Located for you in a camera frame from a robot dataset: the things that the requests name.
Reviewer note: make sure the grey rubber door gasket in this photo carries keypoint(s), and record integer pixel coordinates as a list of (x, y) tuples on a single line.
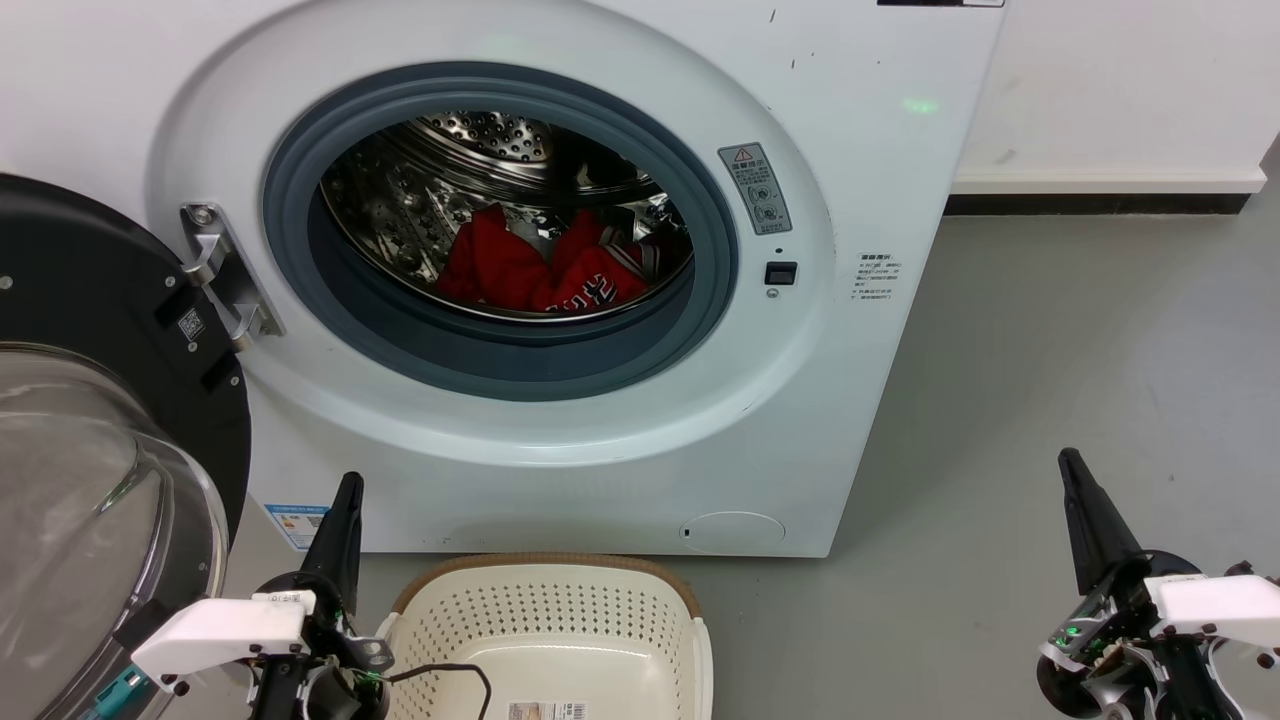
[(500, 370)]

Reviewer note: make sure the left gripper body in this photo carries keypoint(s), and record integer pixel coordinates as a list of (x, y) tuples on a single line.
[(325, 690)]

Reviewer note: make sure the red garment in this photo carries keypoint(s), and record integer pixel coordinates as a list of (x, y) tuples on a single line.
[(500, 265)]

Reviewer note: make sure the black glass washer door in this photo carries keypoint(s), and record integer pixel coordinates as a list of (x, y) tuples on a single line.
[(90, 270)]

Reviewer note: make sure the cream perforated laundry basket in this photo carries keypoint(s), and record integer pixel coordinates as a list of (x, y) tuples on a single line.
[(560, 620)]

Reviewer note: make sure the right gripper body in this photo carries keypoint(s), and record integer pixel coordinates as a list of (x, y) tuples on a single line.
[(1120, 670)]

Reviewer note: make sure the grey warning label sticker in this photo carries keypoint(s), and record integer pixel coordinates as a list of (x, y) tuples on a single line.
[(755, 190)]

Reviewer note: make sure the small QR code sticker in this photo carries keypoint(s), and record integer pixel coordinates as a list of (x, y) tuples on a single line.
[(191, 324)]

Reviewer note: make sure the printed text notice sticker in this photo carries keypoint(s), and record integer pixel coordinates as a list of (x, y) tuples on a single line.
[(876, 278)]

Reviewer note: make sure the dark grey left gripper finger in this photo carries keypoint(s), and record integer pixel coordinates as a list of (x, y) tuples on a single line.
[(338, 545)]

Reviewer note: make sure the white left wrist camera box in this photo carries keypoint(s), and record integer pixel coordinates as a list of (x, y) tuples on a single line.
[(215, 630)]

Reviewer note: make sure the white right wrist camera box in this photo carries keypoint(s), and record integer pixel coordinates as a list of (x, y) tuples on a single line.
[(1215, 605)]

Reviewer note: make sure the white and black baseboard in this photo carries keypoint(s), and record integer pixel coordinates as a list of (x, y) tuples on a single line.
[(1100, 182)]

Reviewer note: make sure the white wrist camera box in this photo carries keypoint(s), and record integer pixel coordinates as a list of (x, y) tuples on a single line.
[(1215, 605), (215, 630)]

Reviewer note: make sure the stainless steel washing machine drum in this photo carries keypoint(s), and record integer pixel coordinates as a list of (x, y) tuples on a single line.
[(400, 200)]

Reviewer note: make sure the blue energy label sticker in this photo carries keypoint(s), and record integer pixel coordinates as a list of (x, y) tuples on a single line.
[(295, 525)]

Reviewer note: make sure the black door latch socket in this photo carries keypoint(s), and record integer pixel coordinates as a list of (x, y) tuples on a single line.
[(781, 273)]

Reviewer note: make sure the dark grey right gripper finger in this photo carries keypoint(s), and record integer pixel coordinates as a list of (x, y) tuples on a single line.
[(1095, 530)]

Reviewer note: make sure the silver door hinge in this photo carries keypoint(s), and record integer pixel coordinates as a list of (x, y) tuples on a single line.
[(225, 270)]

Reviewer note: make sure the white front-load washing machine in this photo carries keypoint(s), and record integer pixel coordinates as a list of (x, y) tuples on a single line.
[(850, 150)]

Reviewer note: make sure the round drain filter cover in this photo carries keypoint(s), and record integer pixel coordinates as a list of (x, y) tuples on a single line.
[(732, 532)]

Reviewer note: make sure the white printed barcode label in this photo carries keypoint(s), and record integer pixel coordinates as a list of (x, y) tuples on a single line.
[(546, 711)]

